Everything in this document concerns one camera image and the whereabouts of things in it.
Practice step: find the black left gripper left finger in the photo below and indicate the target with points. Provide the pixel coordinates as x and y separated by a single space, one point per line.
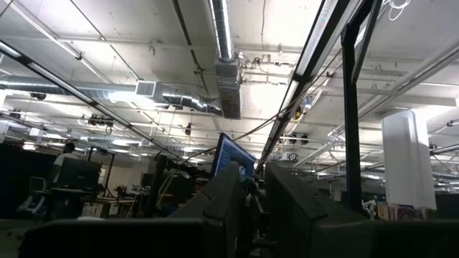
222 208

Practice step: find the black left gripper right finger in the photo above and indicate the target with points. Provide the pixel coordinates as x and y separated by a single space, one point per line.
290 208

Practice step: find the computer monitor blue screen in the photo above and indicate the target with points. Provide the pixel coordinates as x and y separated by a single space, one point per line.
229 152

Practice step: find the colourful printed boxes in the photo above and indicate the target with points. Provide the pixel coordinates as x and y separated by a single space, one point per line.
401 212

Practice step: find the wooden desk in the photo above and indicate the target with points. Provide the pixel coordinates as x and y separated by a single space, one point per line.
107 200

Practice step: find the dark computer monitor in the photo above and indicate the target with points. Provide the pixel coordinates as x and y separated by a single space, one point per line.
79 173

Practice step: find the person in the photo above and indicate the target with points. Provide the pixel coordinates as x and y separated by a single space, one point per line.
64 159

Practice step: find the white office chair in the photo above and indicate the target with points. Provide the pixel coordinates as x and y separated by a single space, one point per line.
37 186

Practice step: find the black room partition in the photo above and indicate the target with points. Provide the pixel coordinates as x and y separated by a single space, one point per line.
21 168

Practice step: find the round silver air duct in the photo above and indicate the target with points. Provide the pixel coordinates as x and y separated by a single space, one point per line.
179 98

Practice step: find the rectangular metal air duct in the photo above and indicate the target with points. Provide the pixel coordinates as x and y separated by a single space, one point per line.
228 89

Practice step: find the black frame beam with lights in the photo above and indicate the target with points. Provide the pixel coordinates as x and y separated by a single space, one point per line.
312 46

